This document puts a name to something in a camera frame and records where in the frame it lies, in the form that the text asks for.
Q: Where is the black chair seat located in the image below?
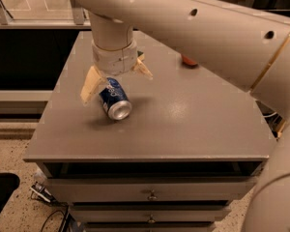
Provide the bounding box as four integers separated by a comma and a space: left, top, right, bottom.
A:
0, 173, 20, 213

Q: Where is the grey drawer cabinet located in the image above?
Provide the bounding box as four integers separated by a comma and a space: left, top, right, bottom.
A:
25, 32, 276, 232

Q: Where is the blue pepsi can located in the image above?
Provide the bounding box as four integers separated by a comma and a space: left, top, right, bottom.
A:
100, 77, 132, 121

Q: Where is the metal railing frame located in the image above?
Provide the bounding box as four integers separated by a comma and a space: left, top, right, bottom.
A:
0, 0, 90, 30

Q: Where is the grey drawer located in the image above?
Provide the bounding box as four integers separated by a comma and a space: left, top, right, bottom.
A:
70, 205, 230, 222
44, 177, 256, 203

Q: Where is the brass drawer knob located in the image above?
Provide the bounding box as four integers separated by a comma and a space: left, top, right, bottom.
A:
147, 215, 156, 224
147, 190, 158, 201

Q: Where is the top grey drawer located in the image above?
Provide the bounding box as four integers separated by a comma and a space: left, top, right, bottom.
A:
44, 177, 256, 203

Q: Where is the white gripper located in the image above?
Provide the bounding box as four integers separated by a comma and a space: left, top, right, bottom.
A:
80, 41, 153, 104

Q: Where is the green yellow sponge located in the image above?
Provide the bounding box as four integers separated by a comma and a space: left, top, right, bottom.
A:
137, 50, 145, 61

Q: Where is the red apple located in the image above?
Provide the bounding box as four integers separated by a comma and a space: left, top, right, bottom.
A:
181, 55, 197, 66

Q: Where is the small device on floor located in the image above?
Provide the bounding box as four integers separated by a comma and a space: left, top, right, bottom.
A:
31, 182, 54, 203

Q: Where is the brass top drawer knob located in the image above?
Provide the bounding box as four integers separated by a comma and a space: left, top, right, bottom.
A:
147, 190, 158, 201

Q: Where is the black floor cable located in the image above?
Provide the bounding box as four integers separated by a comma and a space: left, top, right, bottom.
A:
40, 206, 75, 232

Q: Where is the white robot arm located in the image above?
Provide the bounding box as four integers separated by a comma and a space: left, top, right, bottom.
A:
75, 0, 290, 232

